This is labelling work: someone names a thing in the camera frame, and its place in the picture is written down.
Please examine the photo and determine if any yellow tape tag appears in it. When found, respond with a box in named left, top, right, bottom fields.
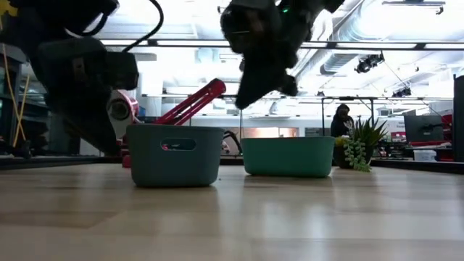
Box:
left=0, top=0, right=18, bottom=17

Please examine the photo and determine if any red desk lamp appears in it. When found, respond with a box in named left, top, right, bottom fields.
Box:
left=106, top=77, right=228, bottom=169

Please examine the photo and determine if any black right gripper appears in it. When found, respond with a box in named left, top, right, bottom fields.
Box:
left=219, top=0, right=317, bottom=110

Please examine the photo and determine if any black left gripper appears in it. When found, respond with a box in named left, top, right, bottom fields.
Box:
left=29, top=35, right=123, bottom=157

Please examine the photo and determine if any dark computer monitor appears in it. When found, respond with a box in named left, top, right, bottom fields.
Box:
left=403, top=114, right=445, bottom=144

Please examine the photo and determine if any potted succulent plant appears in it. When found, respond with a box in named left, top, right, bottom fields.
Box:
left=332, top=117, right=389, bottom=173

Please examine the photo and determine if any yellow extension cable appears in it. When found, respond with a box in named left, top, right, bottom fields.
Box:
left=1, top=42, right=31, bottom=148

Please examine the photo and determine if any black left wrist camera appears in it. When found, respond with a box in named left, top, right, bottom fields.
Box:
left=104, top=51, right=141, bottom=91

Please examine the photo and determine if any teal plastic bin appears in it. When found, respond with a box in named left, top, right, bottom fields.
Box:
left=240, top=136, right=336, bottom=179

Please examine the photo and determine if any dark blue plastic bin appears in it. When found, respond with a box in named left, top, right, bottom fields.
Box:
left=125, top=123, right=225, bottom=189

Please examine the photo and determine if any black overhead camera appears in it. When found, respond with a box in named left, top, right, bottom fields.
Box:
left=354, top=52, right=386, bottom=75

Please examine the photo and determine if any white storage box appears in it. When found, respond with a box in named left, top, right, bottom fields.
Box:
left=413, top=149, right=438, bottom=162

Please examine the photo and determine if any person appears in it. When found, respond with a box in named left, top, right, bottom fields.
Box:
left=329, top=103, right=355, bottom=138

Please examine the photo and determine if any black left gripper cable loop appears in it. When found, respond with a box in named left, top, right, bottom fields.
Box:
left=64, top=0, right=165, bottom=53

